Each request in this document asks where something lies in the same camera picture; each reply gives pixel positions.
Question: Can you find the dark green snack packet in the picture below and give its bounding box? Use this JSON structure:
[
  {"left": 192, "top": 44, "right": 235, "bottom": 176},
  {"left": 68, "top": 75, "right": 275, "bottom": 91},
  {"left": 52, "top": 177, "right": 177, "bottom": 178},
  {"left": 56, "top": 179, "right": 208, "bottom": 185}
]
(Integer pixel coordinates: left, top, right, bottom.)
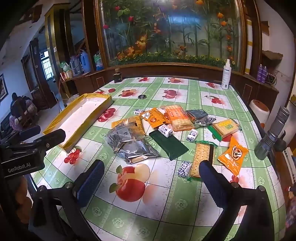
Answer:
[{"left": 149, "top": 130, "right": 188, "bottom": 161}]

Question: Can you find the white plastic bucket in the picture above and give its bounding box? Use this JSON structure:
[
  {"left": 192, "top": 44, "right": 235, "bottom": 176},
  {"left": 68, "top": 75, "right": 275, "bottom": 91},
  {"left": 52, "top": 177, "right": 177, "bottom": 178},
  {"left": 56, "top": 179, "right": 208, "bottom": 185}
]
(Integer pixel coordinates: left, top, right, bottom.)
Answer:
[{"left": 62, "top": 95, "right": 78, "bottom": 106}]

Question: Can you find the framed wall painting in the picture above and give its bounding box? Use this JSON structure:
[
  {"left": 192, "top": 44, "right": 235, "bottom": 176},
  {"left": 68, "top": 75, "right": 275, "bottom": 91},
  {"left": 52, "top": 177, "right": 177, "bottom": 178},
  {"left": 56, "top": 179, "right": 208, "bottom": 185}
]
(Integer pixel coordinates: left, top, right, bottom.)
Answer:
[{"left": 0, "top": 74, "right": 6, "bottom": 101}]

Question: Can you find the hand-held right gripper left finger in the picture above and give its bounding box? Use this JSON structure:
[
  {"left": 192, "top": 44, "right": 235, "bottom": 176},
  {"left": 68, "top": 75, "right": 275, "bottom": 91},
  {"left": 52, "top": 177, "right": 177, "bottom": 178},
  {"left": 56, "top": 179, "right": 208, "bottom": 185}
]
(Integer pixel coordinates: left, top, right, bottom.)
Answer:
[{"left": 29, "top": 159, "right": 105, "bottom": 241}]

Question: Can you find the lattice window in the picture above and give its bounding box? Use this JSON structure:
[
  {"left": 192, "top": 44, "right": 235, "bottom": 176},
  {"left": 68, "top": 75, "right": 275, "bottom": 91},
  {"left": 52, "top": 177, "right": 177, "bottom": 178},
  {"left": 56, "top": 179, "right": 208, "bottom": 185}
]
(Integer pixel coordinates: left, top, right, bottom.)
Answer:
[{"left": 41, "top": 50, "right": 53, "bottom": 80}]

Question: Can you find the white yellow rolled poster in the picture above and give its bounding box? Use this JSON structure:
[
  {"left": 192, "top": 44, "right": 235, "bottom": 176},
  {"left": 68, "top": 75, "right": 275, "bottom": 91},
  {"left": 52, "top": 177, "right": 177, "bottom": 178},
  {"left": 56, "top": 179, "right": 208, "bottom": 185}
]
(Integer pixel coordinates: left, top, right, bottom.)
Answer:
[{"left": 245, "top": 19, "right": 253, "bottom": 75}]

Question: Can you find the blue thermos jug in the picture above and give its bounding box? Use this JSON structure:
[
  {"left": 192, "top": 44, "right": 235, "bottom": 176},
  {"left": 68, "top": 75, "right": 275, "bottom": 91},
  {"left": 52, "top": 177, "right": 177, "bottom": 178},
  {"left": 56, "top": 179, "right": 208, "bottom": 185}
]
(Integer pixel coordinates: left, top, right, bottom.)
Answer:
[{"left": 79, "top": 50, "right": 91, "bottom": 73}]

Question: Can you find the white spray bottle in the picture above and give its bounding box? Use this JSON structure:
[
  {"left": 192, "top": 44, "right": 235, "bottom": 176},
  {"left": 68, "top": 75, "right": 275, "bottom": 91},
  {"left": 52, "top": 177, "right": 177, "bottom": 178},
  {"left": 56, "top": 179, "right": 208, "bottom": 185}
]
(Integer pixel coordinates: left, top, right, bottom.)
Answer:
[{"left": 221, "top": 59, "right": 232, "bottom": 90}]

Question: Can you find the dark grey foil packet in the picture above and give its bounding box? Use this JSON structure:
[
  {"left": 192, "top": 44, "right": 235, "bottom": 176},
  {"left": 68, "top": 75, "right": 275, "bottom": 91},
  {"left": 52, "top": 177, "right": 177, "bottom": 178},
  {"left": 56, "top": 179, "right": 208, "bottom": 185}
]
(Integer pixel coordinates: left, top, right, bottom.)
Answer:
[{"left": 186, "top": 109, "right": 216, "bottom": 127}]

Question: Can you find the dark glass jar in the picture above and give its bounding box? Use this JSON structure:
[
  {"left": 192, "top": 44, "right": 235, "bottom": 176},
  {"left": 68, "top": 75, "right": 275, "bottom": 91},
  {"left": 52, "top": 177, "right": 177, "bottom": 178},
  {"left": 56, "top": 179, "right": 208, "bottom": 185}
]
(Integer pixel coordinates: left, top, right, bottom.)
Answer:
[{"left": 112, "top": 69, "right": 123, "bottom": 83}]

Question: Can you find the yellow green cracker packet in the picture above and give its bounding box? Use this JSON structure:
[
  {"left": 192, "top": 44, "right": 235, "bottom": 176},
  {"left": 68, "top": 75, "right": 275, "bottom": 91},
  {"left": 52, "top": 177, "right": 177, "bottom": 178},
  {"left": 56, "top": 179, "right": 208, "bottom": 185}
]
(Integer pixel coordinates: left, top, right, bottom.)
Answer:
[{"left": 207, "top": 119, "right": 240, "bottom": 142}]

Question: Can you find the wide orange cracker packet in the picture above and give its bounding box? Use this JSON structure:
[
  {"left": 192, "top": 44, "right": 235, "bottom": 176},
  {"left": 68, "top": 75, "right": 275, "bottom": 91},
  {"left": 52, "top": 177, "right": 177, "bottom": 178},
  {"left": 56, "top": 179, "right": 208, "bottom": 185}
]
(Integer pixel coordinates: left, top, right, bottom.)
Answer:
[{"left": 162, "top": 105, "right": 196, "bottom": 132}]

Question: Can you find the orange round-logo snack packet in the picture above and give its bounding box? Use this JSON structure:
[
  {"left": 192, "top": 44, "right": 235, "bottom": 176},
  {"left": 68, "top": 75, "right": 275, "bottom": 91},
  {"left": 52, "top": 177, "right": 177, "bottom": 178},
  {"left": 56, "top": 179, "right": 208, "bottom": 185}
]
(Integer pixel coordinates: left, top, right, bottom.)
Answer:
[
  {"left": 140, "top": 108, "right": 170, "bottom": 130},
  {"left": 218, "top": 136, "right": 249, "bottom": 177}
]

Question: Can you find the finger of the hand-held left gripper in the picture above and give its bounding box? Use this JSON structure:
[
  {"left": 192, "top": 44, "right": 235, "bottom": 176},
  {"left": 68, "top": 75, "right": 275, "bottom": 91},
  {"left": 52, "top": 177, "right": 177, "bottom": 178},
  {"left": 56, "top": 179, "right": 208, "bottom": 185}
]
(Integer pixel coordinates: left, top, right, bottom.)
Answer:
[
  {"left": 35, "top": 128, "right": 66, "bottom": 151},
  {"left": 20, "top": 125, "right": 41, "bottom": 142}
]

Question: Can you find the green-edged clear cracker packet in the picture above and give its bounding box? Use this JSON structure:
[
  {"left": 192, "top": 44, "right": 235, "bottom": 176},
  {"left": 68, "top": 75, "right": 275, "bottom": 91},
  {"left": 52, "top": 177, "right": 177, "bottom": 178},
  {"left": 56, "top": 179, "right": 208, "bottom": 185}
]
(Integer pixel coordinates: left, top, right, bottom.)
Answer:
[{"left": 187, "top": 140, "right": 218, "bottom": 181}]

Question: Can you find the grey plastic jug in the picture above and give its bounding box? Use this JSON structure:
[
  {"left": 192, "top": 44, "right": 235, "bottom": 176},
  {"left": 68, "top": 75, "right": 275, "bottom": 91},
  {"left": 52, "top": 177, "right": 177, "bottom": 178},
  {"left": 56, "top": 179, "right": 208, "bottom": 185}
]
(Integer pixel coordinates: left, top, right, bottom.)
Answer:
[{"left": 69, "top": 55, "right": 81, "bottom": 76}]

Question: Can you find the white container orange lid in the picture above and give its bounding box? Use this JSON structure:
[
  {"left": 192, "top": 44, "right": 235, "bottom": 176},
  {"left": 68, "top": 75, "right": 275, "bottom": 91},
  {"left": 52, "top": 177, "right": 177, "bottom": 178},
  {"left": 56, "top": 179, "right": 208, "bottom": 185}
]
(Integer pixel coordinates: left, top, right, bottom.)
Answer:
[{"left": 248, "top": 100, "right": 270, "bottom": 126}]

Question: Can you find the yellow cardboard tray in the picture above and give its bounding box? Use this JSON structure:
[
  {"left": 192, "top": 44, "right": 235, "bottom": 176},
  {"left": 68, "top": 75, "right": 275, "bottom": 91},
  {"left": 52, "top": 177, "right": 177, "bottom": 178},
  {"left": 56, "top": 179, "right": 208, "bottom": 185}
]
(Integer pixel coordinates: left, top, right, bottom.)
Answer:
[{"left": 43, "top": 93, "right": 114, "bottom": 153}]

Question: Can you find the green fruit-print tablecloth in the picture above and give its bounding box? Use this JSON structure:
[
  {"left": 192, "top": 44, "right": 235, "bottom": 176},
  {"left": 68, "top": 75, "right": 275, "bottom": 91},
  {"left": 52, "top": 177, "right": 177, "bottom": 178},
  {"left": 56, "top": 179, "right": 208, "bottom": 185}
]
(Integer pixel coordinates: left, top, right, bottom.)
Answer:
[{"left": 30, "top": 76, "right": 287, "bottom": 241}]

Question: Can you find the brown wooden cabinet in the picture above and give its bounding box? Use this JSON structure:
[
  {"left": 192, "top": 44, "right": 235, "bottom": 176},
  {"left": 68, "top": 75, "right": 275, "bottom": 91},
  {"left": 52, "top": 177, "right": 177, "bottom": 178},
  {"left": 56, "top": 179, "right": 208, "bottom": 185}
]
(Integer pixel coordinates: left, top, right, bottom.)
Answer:
[{"left": 60, "top": 61, "right": 280, "bottom": 112}]

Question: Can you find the person's left hand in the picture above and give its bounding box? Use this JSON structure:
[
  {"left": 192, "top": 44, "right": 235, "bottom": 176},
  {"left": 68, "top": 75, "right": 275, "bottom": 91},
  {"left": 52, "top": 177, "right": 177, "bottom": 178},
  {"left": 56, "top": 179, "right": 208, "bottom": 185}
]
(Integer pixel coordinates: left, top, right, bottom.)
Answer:
[{"left": 9, "top": 177, "right": 34, "bottom": 224}]

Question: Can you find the grey ribbed metal cylinder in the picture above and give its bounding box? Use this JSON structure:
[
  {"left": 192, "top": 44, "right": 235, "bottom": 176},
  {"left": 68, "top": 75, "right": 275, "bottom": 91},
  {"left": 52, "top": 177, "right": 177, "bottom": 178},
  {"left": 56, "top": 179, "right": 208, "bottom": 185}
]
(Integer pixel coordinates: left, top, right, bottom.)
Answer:
[{"left": 254, "top": 106, "right": 290, "bottom": 160}]

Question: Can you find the glass panel with artificial flowers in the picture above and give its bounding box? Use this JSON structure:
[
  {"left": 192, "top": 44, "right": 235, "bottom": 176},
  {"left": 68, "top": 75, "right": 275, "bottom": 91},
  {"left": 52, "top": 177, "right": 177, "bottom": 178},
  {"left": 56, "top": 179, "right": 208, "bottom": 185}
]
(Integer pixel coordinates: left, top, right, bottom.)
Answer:
[{"left": 94, "top": 0, "right": 247, "bottom": 72}]

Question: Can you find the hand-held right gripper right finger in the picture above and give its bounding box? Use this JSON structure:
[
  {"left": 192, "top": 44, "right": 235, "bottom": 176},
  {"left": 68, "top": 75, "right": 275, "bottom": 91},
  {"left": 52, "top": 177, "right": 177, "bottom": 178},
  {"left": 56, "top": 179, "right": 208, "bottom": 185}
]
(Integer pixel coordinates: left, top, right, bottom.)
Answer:
[{"left": 199, "top": 160, "right": 275, "bottom": 241}]

